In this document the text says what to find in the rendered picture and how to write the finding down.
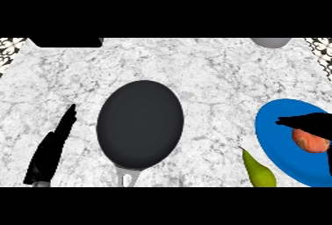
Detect orange squash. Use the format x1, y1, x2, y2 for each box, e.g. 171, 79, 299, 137
292, 128, 332, 154

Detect grey round object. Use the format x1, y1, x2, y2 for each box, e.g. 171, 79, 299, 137
251, 37, 293, 49

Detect blue plate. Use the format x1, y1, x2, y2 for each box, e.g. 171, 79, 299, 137
254, 98, 332, 188

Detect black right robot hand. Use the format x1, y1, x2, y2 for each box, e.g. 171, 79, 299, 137
273, 112, 332, 177

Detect dark grey frying pan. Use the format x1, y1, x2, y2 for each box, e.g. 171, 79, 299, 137
94, 79, 186, 188

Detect black appliance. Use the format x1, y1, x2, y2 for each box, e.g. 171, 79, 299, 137
29, 37, 103, 48

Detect green pear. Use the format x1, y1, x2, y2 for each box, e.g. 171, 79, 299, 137
237, 145, 277, 188

